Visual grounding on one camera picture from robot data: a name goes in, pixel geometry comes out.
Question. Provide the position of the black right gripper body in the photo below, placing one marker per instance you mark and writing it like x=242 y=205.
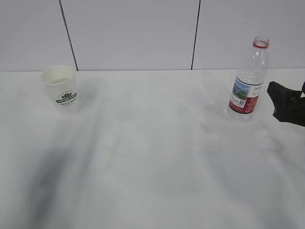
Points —
x=291 y=112

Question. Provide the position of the white paper cup green logo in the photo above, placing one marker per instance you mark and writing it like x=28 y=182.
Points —
x=61 y=87

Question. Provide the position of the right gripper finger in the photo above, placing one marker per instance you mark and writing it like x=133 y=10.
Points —
x=284 y=99

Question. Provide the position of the clear plastic water bottle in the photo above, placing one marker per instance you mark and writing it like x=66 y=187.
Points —
x=249 y=81

